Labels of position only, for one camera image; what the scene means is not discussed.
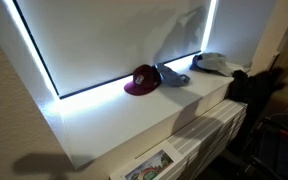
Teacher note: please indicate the black cloth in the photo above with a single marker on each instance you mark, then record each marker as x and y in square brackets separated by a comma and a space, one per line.
[254, 90]

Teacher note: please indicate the maroon baseball cap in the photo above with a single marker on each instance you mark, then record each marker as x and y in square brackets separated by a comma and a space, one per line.
[146, 79]

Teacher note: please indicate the grey blue cap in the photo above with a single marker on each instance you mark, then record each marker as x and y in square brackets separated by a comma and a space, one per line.
[171, 77]

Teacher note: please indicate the dark blue cap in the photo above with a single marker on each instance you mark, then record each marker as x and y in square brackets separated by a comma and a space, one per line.
[194, 65]

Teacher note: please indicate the light grey baseball cap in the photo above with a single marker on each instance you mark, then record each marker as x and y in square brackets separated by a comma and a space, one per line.
[218, 62]

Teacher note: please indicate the white roller blind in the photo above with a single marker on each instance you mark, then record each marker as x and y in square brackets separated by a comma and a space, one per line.
[86, 43]

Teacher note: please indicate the white radiator heater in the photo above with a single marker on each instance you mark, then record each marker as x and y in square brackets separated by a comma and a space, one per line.
[189, 151]

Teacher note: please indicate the black red cart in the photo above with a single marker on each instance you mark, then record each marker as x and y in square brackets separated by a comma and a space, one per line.
[267, 151]

